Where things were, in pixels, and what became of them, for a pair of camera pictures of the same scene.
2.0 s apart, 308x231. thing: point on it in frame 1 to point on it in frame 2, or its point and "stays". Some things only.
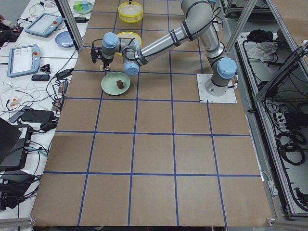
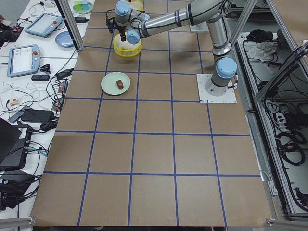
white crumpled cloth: x=263 y=50 stays
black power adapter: x=81 y=19 stays
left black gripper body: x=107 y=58 to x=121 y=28
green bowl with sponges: x=83 y=7 stays
